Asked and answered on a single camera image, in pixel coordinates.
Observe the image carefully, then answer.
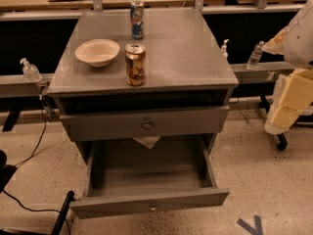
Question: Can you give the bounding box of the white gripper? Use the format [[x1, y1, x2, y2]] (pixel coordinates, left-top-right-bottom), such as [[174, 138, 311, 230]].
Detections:
[[263, 27, 313, 131]]

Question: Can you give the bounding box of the orange soda can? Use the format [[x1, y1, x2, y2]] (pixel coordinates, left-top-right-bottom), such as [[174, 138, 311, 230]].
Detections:
[[125, 43, 146, 86]]

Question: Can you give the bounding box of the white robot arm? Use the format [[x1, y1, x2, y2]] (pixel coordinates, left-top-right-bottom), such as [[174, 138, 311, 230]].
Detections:
[[263, 0, 313, 134]]

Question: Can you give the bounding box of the grey drawer cabinet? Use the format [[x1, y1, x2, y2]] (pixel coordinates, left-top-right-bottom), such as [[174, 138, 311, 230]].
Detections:
[[48, 9, 238, 218]]

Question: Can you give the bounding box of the grey open middle drawer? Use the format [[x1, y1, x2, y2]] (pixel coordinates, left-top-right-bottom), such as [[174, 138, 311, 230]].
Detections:
[[70, 135, 229, 218]]

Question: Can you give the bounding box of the blue silver soda can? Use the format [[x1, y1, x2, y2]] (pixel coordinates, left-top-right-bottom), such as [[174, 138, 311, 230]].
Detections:
[[130, 1, 144, 39]]

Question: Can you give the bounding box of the grey top drawer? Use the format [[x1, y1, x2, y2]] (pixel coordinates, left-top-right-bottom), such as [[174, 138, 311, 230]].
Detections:
[[61, 106, 229, 142]]

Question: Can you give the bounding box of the black rolling stand leg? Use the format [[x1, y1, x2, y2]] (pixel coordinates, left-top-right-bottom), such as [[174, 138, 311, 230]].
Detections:
[[258, 95, 313, 152]]

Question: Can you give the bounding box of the clear plastic water bottle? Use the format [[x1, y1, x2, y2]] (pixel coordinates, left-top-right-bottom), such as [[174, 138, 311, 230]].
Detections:
[[246, 41, 264, 70]]

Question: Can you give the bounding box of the small white pump bottle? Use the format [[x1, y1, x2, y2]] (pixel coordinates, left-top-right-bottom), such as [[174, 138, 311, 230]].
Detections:
[[221, 39, 229, 59]]

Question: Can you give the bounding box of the white paper bowl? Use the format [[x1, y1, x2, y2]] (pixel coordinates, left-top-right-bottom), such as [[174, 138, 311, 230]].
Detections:
[[75, 39, 120, 68]]

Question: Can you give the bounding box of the clear pump sanitizer bottle left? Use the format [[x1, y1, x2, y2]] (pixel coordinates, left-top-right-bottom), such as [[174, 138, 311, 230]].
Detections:
[[20, 58, 43, 82]]

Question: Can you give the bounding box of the black floor cable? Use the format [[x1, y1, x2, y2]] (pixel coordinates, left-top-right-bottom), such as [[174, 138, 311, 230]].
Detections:
[[2, 110, 72, 235]]

